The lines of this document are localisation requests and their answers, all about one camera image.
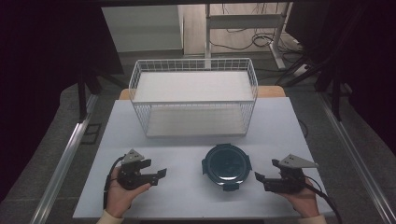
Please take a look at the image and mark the black metal stand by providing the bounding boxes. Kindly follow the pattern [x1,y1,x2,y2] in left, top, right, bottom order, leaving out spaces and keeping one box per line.
[275,55,353,122]
[76,69,129,124]

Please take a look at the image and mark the white power strip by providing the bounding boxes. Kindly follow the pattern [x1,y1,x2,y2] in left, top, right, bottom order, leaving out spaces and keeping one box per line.
[292,63,312,77]

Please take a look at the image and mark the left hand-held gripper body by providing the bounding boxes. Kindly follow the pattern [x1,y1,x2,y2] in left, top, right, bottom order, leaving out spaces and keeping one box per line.
[116,148,153,191]

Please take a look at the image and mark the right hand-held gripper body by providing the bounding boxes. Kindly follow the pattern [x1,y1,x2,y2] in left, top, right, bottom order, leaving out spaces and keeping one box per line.
[277,153,319,193]

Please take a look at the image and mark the person's right hand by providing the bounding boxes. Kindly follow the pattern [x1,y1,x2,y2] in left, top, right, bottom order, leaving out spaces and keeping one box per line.
[278,176,321,218]

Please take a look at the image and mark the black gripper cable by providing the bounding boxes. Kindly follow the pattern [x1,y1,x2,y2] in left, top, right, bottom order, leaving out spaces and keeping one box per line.
[102,155,126,210]
[303,175,344,224]

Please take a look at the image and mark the white panel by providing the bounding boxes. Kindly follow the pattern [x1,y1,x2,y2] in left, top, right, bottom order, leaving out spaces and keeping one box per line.
[101,4,185,53]

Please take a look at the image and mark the aluminium rail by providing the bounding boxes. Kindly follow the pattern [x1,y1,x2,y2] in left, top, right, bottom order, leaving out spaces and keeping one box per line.
[29,92,100,224]
[317,92,396,224]

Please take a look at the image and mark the dark curtain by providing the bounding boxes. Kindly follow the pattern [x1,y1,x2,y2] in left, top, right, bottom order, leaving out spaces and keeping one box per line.
[286,0,396,157]
[0,0,125,203]

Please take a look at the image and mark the thin black cable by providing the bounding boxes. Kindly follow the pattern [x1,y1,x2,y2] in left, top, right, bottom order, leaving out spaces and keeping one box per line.
[297,119,310,139]

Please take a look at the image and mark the white wire shelf rack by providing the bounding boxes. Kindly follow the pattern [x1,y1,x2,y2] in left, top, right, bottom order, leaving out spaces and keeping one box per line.
[128,57,260,138]

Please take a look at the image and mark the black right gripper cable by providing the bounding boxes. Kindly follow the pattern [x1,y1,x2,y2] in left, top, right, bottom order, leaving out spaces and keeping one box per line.
[303,175,344,224]

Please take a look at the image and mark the white metal desk frame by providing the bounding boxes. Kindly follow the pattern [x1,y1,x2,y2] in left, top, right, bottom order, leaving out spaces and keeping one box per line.
[204,3,293,70]

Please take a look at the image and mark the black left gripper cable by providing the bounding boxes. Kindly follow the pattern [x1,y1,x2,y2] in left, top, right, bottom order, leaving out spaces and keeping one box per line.
[102,155,126,210]

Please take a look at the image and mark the black floor cables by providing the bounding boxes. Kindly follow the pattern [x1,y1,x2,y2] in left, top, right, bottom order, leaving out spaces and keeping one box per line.
[209,29,309,63]

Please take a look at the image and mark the person's left hand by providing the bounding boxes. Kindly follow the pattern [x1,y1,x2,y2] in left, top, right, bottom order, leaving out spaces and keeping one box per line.
[105,166,152,218]

